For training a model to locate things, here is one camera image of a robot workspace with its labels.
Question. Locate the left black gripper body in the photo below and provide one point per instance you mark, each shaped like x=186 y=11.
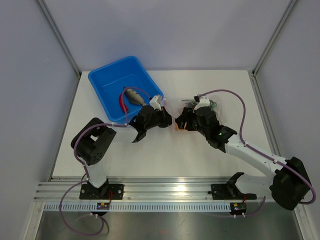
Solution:
x=159 y=118

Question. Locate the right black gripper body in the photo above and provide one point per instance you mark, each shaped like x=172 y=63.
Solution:
x=193 y=124

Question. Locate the orange toy food piece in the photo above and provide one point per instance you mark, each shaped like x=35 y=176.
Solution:
x=180 y=126

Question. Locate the clear zip top bag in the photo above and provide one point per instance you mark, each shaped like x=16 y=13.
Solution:
x=174 y=108

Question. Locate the grey toy fish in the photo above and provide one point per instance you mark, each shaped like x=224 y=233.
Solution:
x=134 y=97

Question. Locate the red toy chili pepper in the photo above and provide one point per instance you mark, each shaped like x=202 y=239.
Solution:
x=122 y=104

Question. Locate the green toy leaf vegetable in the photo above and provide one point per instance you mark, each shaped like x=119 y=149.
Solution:
x=212 y=105

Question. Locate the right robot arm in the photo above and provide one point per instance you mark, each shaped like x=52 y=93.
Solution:
x=285 y=180

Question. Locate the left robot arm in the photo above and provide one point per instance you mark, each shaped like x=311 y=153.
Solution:
x=92 y=142

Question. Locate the green toy scallion strands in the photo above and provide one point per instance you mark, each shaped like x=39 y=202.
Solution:
x=188 y=102

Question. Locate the blue plastic bin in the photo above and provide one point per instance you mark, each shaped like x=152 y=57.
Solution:
x=110 y=80

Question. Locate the right small circuit board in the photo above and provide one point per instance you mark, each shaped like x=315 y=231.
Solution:
x=239 y=206

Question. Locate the small circuit board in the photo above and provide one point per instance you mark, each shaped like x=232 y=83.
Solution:
x=239 y=206
x=103 y=206

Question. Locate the left small circuit board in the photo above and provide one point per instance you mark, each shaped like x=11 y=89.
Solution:
x=103 y=206

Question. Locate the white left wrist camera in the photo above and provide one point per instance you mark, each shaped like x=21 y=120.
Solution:
x=155 y=102

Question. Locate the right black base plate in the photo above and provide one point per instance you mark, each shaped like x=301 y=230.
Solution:
x=228 y=191

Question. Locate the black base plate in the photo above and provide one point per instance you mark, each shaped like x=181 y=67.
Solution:
x=115 y=191
x=228 y=191

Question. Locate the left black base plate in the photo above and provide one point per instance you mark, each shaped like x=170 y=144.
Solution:
x=115 y=191

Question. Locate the aluminium mounting rail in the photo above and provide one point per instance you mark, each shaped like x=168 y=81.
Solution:
x=139 y=189

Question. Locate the white slotted cable duct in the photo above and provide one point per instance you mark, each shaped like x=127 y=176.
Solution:
x=194 y=207

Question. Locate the right aluminium frame post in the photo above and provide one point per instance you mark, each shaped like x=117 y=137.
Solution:
x=275 y=36

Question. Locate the aluminium frame post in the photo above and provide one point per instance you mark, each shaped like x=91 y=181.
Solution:
x=58 y=35
x=275 y=36

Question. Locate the left aluminium frame post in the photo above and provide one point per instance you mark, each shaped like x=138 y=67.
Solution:
x=58 y=35

